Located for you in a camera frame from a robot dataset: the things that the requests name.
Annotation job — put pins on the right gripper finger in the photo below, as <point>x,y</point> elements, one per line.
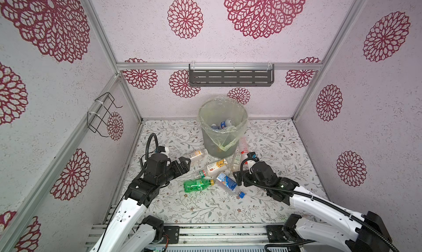
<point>238,177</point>
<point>252,157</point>

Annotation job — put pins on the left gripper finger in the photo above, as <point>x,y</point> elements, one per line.
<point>166,150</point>
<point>181,166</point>

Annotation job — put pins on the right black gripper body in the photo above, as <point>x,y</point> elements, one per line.
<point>251,178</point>

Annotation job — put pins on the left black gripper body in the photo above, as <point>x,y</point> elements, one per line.
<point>164,179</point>

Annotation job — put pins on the clear bottle blue orange label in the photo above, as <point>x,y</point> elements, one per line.
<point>229,185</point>

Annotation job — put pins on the white bottle red cap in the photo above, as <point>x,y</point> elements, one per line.
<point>243,147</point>

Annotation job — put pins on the green soda bottle yellow cap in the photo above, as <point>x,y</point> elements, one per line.
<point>197,185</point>

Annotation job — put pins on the pepsi bottle blue cap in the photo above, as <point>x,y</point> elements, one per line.
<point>225,124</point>

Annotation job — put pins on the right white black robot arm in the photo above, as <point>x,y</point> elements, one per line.
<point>341,228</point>

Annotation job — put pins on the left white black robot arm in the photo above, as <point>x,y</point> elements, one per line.
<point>131,208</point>

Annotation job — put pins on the translucent green bin liner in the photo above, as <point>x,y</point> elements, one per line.
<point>223,136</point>

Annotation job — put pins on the grey mesh waste bin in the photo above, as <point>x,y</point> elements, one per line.
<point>220,143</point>

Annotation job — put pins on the clear bottle green white label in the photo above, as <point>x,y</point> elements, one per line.
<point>236,161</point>

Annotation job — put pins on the clear bottle sunflower label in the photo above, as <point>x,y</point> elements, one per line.
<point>213,169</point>

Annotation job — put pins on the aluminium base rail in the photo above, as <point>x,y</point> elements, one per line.
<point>222,234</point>

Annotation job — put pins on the black wire wall rack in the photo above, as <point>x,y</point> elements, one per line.
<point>97,117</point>

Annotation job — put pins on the grey slotted wall shelf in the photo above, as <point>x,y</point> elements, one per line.
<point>230,78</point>

